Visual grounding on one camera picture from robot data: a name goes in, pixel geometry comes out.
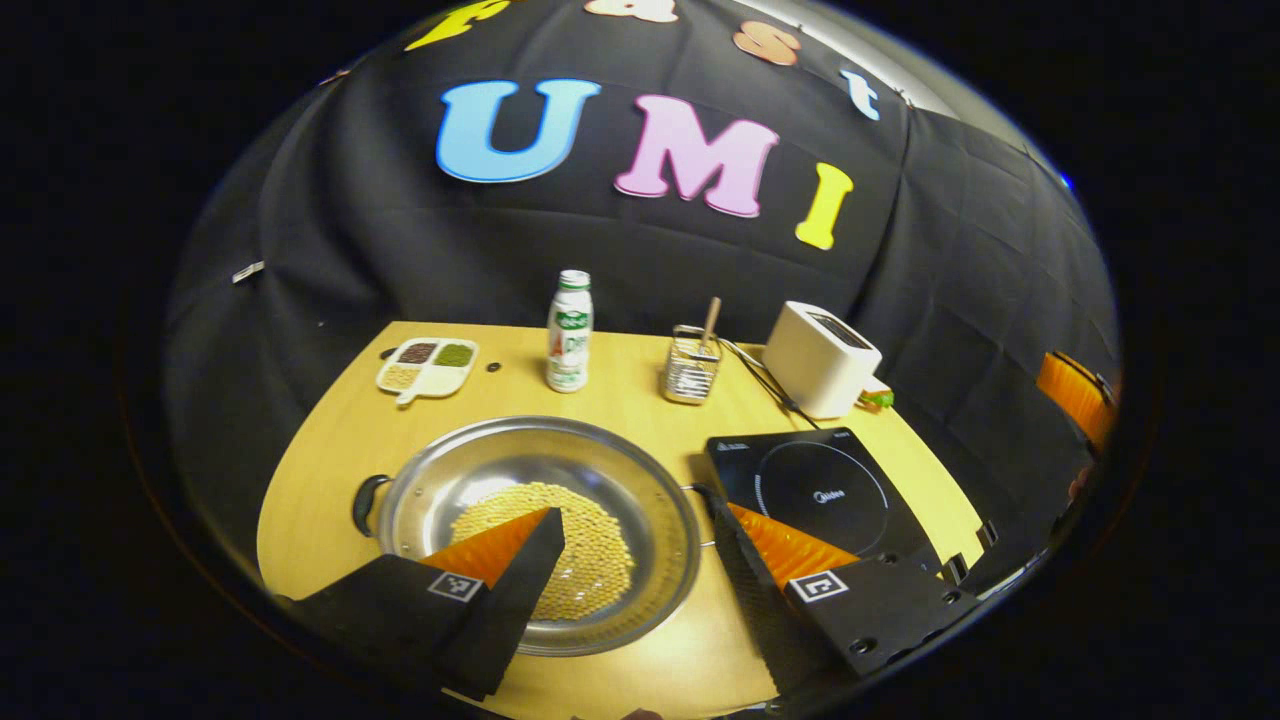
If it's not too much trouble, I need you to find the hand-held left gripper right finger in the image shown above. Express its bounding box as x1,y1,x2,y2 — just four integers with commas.
712,500,981,701

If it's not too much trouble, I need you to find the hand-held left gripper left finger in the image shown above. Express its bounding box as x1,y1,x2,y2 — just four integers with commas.
275,507,567,701

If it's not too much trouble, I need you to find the steel pot with black handles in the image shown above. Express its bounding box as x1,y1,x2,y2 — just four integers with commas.
352,415,721,658

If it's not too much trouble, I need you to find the black induction cooktop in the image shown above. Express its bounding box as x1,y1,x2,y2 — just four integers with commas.
705,428,943,576

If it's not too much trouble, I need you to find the pile of soybeans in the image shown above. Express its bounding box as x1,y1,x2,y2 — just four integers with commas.
450,482,637,621

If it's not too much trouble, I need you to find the white divided seasoning dish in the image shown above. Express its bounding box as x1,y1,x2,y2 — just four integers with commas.
376,337,480,405

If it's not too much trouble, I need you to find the white toaster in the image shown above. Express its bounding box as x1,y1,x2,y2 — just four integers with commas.
762,301,883,420

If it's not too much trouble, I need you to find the white drink bottle green label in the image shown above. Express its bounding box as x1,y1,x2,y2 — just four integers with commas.
546,269,594,393

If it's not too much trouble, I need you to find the black power cable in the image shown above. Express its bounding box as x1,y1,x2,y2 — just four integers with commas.
720,338,821,429

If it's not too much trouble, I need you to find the wire mesh basket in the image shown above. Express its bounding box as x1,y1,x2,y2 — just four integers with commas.
662,324,723,405

